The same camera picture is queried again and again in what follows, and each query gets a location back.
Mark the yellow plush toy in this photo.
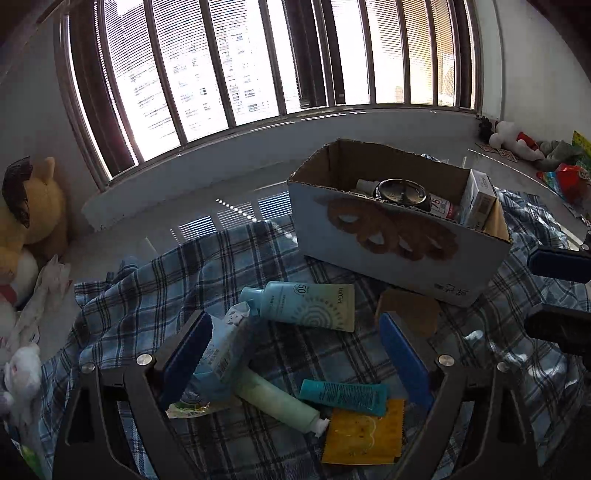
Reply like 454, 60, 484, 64
0, 157, 70, 278

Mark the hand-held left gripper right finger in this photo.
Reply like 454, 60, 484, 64
378, 311, 543, 480

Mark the dark brown bottle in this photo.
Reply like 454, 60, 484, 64
373, 178, 432, 208

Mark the blue plaid blanket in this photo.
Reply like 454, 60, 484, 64
37, 187, 591, 480

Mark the dark teal tube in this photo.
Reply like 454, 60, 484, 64
299, 379, 389, 416

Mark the light teal sunscreen tube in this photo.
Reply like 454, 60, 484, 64
239, 281, 356, 333

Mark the green snack bag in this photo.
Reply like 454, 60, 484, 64
570, 130, 591, 160

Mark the barred window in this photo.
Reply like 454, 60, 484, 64
53, 0, 485, 192

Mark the beige box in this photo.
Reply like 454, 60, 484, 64
459, 169, 498, 230

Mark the white plastic bag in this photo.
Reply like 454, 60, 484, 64
9, 256, 75, 347

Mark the red label spray bottle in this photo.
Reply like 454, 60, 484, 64
355, 179, 462, 220

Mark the white and red plush toy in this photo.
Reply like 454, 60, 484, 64
488, 121, 543, 161

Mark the white wet wipes packet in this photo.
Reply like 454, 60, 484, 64
191, 302, 252, 402

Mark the pale green tube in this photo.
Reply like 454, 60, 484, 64
233, 369, 331, 437

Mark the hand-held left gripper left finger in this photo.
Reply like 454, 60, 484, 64
52, 310, 214, 480

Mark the orange pill box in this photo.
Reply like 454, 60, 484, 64
375, 288, 441, 335

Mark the white plush with red mark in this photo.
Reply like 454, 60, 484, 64
0, 251, 40, 324

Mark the cardboard box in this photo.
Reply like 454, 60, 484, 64
286, 138, 513, 308

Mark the orange sachet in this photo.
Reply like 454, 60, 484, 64
321, 398, 407, 466

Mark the printed foil sachet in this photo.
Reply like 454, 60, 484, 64
166, 392, 213, 418

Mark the red snack bag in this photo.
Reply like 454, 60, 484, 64
538, 162, 591, 213

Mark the grey plush toy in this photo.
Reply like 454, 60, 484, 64
536, 140, 583, 171

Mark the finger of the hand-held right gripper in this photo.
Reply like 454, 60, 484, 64
526, 244, 591, 283
524, 305, 591, 356

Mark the white rabbit plush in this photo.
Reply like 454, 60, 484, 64
0, 342, 42, 416

